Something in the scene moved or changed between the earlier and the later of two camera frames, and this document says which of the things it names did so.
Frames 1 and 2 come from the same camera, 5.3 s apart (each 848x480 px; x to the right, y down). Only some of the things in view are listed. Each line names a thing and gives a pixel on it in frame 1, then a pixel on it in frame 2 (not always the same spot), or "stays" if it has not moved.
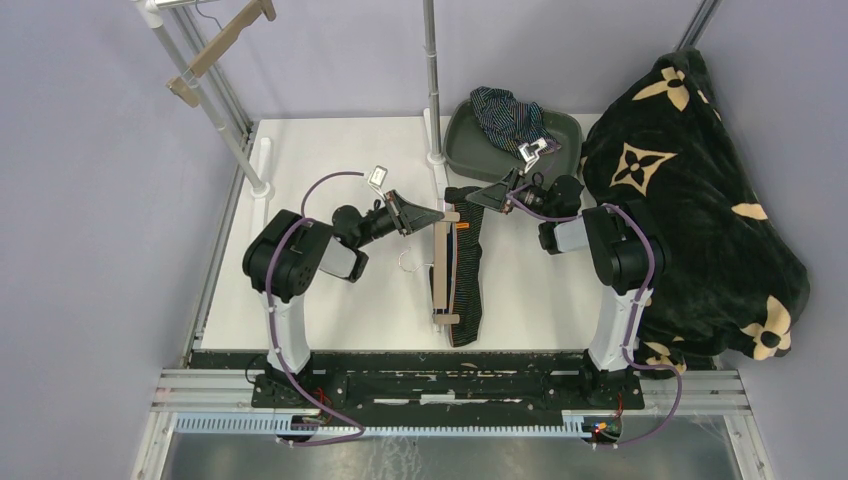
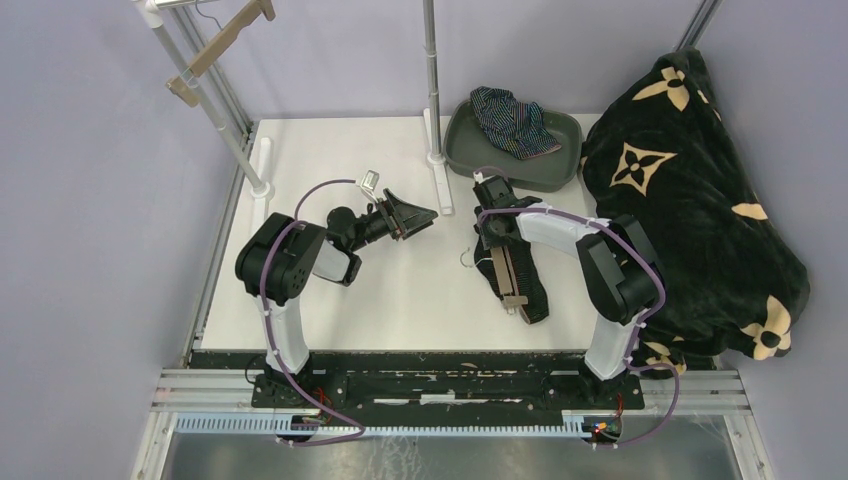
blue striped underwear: x=512 y=123 stays
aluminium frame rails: x=699 y=392 stays
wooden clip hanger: x=440 y=265 → x=511 y=297
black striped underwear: x=464 y=250 → x=527 y=273
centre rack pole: x=436 y=158 stays
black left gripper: x=411 y=215 stays
